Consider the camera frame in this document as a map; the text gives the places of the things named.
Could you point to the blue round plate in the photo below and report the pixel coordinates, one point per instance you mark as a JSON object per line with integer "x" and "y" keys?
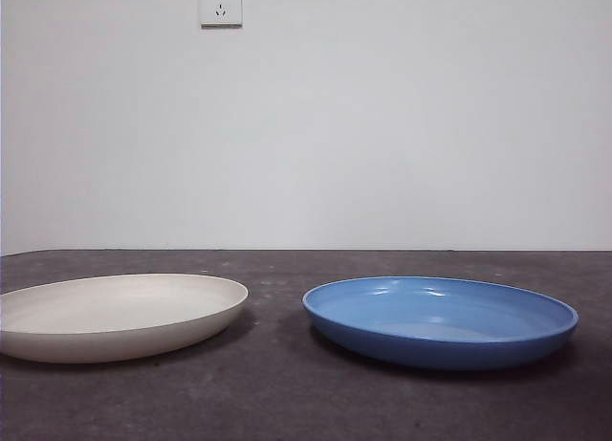
{"x": 430, "y": 352}

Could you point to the white round plate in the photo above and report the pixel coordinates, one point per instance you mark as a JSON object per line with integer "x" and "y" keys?
{"x": 119, "y": 336}

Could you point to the white wall power socket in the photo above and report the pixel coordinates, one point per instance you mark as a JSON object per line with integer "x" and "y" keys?
{"x": 221, "y": 6}

